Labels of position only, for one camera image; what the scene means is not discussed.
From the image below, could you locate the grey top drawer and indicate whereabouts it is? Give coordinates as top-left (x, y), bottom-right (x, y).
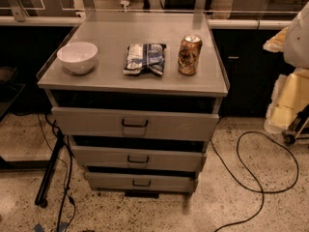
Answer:
top-left (52, 107), bottom-right (218, 141)

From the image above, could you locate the grey drawer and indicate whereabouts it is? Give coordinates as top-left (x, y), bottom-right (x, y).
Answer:
top-left (72, 146), bottom-right (206, 172)
top-left (52, 107), bottom-right (218, 141)
top-left (85, 172), bottom-right (198, 193)

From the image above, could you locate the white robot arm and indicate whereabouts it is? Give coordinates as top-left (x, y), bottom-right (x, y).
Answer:
top-left (263, 2), bottom-right (309, 134)

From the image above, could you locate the grey middle drawer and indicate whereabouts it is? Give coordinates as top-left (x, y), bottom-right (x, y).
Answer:
top-left (72, 146), bottom-right (206, 172)

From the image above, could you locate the grey metal drawer cabinet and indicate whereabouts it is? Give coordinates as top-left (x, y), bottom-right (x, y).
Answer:
top-left (38, 13), bottom-right (229, 193)

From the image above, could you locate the grey bottom drawer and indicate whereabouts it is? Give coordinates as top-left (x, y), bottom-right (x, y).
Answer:
top-left (85, 172), bottom-right (198, 193)

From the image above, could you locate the orange soda can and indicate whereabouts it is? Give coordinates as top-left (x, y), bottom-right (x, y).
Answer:
top-left (178, 34), bottom-right (203, 75)

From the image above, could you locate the blue white snack bag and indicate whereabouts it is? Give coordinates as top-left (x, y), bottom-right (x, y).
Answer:
top-left (124, 43), bottom-right (166, 76)

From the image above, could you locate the white ceramic bowl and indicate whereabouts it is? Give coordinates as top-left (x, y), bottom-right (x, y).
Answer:
top-left (57, 42), bottom-right (98, 74)

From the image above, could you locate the black stand leg with wheel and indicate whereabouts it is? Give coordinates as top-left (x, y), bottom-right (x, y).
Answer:
top-left (35, 130), bottom-right (64, 208)

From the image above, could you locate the black floor cable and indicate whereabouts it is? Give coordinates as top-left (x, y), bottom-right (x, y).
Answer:
top-left (211, 130), bottom-right (300, 232)

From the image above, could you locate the black cable at left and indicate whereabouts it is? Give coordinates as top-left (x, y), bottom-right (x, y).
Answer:
top-left (37, 113), bottom-right (77, 232)

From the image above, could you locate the white horizontal rail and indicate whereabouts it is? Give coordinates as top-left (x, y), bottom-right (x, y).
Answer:
top-left (0, 14), bottom-right (290, 30)

